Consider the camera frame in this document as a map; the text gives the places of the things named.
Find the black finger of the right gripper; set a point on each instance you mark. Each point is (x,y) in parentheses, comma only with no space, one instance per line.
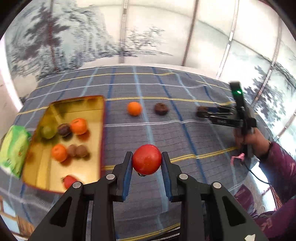
(225,121)
(216,110)

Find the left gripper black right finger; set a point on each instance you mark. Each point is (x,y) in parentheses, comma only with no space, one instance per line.
(227,219)

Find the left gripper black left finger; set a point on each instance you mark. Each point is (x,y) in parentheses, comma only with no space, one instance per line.
(67,219)

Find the red tomato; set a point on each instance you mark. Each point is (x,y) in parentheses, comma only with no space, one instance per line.
(68,181)
(147,159)

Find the orange mandarin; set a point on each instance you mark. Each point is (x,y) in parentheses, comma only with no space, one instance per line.
(79,126)
(59,153)
(134,108)

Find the brown longan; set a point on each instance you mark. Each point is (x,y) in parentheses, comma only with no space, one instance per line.
(71,150)
(82,151)

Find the green lime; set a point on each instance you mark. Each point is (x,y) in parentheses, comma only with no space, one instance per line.
(48,131)

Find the purple sleeve forearm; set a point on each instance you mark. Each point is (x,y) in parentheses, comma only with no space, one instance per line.
(279,168)

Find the person's right hand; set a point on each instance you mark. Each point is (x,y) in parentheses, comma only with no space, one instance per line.
(258,142)

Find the pink ribbon tag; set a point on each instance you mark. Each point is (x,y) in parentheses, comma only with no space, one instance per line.
(239,158)

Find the wooden chair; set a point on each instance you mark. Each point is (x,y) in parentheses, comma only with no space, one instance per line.
(19,227)

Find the painted folding screen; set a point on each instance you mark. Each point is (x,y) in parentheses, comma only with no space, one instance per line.
(244,41)

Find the red gold metal tin box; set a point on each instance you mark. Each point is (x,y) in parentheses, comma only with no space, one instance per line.
(41,170)

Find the blue plaid tablecloth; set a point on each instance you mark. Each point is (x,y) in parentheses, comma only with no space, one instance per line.
(201,149)

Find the green tissue pack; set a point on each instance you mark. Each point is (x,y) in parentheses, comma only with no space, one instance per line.
(14,149)

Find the dark brown mangosteen in tin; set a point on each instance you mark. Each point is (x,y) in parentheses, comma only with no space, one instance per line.
(64,129)

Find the orange mandarin in tin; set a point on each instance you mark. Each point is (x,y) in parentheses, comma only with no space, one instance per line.
(79,126)

